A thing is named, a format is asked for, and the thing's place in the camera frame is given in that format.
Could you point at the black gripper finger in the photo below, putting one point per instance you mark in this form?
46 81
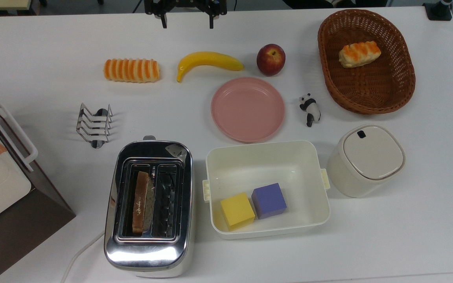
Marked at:
211 22
164 22

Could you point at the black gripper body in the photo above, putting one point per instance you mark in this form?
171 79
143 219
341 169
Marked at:
183 4

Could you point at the toaster push-down lever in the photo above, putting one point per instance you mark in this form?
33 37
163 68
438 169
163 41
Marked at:
149 138

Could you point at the chrome two-slot toaster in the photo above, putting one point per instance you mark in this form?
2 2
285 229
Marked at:
149 208

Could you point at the yellow banana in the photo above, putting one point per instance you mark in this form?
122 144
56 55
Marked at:
207 61

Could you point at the striped orange bread roll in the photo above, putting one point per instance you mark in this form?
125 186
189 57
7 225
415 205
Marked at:
131 70

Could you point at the red apple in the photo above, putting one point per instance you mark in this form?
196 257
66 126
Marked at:
270 59

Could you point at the pink plate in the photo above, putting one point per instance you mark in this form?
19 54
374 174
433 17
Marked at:
247 109

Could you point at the metal toast rack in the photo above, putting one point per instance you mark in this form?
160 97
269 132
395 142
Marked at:
94 125

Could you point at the panda figurine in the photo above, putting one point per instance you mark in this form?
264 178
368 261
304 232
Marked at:
310 109

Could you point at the orange glazed pastry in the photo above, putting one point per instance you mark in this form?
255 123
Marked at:
359 54

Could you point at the white plastic container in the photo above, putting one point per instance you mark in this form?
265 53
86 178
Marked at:
266 165

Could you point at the beige table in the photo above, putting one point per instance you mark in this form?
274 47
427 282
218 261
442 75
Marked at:
2 4

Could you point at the brown wicker basket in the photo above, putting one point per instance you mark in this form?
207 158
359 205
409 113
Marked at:
368 86

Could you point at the bread slice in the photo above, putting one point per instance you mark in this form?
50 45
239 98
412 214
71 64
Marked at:
141 203

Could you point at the purple cube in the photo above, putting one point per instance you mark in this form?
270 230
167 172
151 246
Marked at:
269 201

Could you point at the yellow cube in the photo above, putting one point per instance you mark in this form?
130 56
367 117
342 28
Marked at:
237 211

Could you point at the cream lidded canister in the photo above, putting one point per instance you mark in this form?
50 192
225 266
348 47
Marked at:
365 160

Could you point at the white and brown oven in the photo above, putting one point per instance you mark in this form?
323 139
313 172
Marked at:
2 196

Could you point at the black camera stand base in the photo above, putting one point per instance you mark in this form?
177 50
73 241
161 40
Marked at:
438 10

